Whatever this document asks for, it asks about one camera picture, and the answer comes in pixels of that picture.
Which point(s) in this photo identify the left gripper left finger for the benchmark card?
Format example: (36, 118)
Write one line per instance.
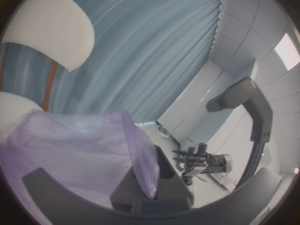
(124, 193)

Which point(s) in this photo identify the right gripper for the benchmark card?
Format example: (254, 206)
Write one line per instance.
(195, 162)

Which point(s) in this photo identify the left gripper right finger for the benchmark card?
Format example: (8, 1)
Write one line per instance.
(173, 186)

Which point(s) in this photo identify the white plastic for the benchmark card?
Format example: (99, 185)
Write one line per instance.
(163, 132)

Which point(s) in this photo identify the purple plastic bag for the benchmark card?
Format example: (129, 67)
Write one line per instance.
(70, 149)

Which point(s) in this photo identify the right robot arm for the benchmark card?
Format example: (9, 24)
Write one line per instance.
(216, 164)

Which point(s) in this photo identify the pale blue curtain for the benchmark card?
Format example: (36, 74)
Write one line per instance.
(140, 55)

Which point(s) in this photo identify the white cushioned wooden chair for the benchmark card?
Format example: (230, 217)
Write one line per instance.
(46, 27)

